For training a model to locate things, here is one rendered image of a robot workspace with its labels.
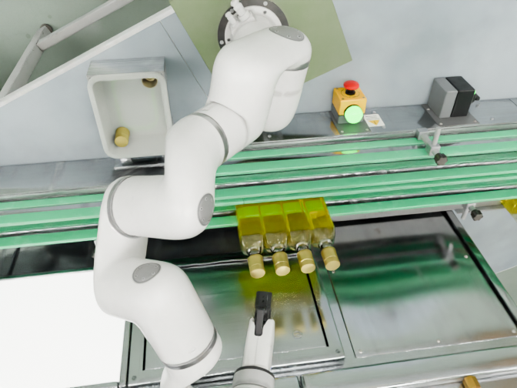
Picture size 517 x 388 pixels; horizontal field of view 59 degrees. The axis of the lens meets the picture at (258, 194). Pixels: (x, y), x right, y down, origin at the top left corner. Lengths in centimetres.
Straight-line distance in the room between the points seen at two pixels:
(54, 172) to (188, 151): 77
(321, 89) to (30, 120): 75
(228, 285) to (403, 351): 44
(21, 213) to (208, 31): 62
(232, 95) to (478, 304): 88
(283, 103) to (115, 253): 35
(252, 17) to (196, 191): 52
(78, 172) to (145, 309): 75
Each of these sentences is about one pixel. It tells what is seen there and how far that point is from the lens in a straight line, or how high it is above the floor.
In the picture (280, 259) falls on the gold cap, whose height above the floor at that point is 114.
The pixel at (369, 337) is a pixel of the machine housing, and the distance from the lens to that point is 115.
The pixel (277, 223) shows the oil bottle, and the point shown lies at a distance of 110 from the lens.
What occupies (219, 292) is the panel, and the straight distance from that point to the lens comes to 116.
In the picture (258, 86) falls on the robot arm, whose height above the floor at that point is 124.
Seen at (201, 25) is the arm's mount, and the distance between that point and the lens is 103.
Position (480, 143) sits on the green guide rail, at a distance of 130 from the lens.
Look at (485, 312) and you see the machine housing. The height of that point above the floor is 123.
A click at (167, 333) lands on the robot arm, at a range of 60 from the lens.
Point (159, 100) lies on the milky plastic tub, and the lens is 118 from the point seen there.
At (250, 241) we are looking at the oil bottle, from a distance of 106.
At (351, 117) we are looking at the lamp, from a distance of 119.
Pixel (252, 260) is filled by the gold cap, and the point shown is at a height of 114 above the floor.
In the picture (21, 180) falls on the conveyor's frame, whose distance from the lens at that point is 131.
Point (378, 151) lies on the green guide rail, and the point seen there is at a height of 93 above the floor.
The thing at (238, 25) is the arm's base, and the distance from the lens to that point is 99.
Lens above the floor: 180
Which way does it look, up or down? 48 degrees down
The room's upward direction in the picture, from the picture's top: 168 degrees clockwise
